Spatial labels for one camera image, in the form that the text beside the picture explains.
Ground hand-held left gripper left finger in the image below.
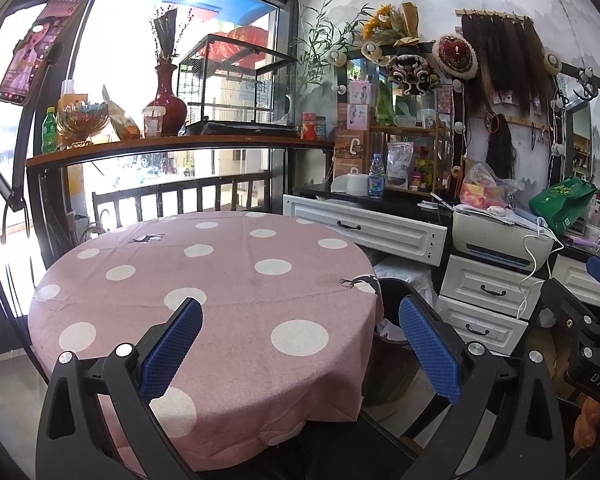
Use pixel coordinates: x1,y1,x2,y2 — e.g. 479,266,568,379
35,296,204,480

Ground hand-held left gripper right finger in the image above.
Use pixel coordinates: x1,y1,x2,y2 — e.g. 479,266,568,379
398,294,567,480

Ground person's right hand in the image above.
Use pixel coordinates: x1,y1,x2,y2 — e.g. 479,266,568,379
574,394,600,447

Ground pink polka-dot tablecloth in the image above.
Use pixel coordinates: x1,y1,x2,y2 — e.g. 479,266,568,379
27,210,385,476

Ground white drawer cabinet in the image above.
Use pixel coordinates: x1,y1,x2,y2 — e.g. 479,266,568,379
437,252,600,356

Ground green shopping bag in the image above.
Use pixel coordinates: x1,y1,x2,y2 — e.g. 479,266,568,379
528,176,597,237

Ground white printer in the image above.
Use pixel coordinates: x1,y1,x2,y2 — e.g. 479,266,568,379
452,207,556,271

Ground black chair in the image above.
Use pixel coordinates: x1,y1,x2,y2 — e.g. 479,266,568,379
300,395,431,480

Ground clear bag of colourful items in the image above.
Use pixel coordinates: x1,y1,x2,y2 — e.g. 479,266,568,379
457,162,523,211

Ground black wooden railing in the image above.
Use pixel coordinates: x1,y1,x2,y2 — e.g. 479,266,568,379
91,170,271,233

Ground black hair bundle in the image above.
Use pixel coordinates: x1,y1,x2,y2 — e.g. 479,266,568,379
485,115,518,181

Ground clear water bottle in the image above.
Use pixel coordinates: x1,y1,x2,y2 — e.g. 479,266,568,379
367,154,386,198

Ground white toilet paper roll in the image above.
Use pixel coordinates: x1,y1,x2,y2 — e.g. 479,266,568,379
346,172,370,197

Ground grey foil packet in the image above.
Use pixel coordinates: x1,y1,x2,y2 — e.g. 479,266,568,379
386,141,415,191

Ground brown wooden bar counter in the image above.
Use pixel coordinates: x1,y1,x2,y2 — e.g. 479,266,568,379
26,135,336,241

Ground brown cardboard boxes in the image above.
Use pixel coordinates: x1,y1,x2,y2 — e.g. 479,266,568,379
332,130,371,191

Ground small wooden shelf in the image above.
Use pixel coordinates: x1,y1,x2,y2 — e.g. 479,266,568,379
370,125,453,196

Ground brown snack bag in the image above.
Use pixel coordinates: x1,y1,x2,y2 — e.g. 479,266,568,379
102,85,142,141

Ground hanging brown hair extensions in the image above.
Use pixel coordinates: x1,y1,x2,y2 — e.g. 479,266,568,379
455,8,553,118

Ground vanity mirror with bulbs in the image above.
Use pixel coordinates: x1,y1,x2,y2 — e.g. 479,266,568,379
337,50,468,201

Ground gold glass bowl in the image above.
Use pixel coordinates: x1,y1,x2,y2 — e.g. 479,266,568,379
56,100,110,150

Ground red ceramic vase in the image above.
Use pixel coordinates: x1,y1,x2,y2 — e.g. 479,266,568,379
145,60,188,137

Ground green soda bottle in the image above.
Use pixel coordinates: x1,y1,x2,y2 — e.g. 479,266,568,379
41,106,58,155

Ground pink product cards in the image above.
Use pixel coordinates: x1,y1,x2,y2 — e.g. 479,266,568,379
347,80,371,131

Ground red round fur-trimmed hat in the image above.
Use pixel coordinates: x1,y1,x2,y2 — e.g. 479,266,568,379
431,34,477,80

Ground lion head decoration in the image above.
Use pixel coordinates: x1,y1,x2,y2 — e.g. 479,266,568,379
386,55,440,96

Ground dried twigs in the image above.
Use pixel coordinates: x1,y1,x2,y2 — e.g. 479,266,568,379
150,5,193,66

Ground red lanterns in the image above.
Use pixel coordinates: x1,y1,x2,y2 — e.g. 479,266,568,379
207,25,271,68

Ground green bamboo plant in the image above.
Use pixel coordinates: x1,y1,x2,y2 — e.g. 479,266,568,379
292,0,376,111

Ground smartphone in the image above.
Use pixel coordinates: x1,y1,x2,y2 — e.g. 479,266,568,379
0,0,88,107

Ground sunflower bouquet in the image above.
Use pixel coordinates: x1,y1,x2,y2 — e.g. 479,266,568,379
361,2,421,56

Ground white cable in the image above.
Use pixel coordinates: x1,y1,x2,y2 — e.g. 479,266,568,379
517,217,563,321

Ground black wire glass cage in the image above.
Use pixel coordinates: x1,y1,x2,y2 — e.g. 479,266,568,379
176,34,298,130

